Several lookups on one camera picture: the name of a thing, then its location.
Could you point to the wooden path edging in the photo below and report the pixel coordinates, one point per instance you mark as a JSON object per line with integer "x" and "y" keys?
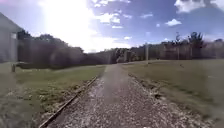
{"x": 68, "y": 102}

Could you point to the pale pole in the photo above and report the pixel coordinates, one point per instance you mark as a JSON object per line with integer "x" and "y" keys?
{"x": 146, "y": 52}

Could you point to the short dark post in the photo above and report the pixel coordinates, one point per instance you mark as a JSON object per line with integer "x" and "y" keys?
{"x": 13, "y": 68}

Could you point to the grass field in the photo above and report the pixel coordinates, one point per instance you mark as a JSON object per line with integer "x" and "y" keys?
{"x": 43, "y": 83}
{"x": 186, "y": 78}

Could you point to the grey building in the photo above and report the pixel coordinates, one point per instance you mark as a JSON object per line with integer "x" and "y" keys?
{"x": 7, "y": 41}

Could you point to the grey gravel path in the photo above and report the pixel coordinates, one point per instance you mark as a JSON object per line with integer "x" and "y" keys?
{"x": 115, "y": 100}

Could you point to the row of trees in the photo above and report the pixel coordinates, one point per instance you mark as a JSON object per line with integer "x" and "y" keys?
{"x": 60, "y": 53}

